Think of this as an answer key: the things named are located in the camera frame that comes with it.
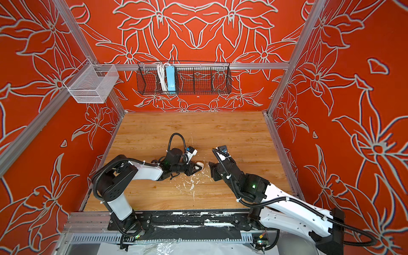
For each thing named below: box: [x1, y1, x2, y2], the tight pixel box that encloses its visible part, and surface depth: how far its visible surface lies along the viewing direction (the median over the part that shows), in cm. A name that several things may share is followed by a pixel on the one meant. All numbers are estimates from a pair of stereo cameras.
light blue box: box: [165, 65, 176, 92], surface depth 91 cm
